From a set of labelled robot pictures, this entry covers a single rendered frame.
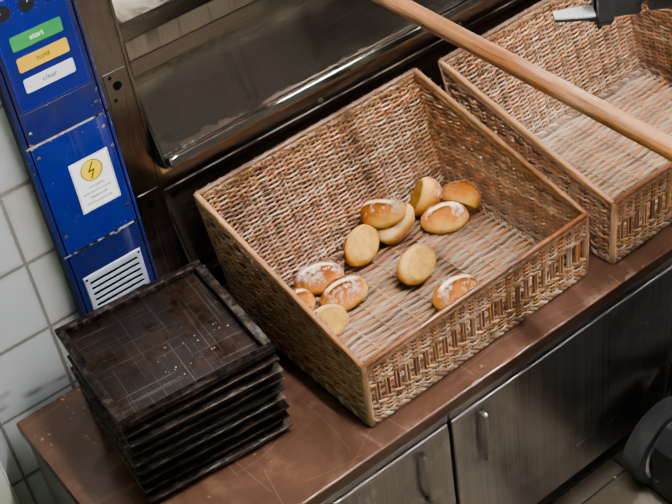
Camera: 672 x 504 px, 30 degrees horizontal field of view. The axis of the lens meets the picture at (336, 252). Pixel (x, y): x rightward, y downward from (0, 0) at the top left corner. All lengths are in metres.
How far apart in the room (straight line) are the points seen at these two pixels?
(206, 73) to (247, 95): 0.09
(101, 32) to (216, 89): 0.27
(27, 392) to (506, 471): 0.93
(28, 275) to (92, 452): 0.33
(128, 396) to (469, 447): 0.67
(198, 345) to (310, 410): 0.26
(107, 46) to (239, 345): 0.54
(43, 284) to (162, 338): 0.26
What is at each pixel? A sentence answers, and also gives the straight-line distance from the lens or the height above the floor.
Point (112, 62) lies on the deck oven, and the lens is 2.16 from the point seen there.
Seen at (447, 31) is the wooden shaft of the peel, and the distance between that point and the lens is 1.99.
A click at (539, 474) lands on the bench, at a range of 2.62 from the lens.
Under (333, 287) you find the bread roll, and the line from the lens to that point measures 2.38.
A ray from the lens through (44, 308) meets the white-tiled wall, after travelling 2.32.
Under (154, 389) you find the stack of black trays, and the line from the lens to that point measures 2.07.
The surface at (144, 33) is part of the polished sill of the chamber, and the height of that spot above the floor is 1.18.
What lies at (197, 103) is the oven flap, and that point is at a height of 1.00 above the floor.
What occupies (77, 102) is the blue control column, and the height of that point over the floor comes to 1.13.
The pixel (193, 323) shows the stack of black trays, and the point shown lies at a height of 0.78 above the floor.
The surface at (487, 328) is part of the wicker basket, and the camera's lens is 2.29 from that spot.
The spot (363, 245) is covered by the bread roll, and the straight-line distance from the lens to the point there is 2.46.
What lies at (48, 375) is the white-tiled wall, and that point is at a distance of 2.41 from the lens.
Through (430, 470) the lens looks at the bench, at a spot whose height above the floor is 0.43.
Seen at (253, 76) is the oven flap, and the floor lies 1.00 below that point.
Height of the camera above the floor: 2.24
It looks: 41 degrees down
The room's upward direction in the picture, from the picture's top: 10 degrees counter-clockwise
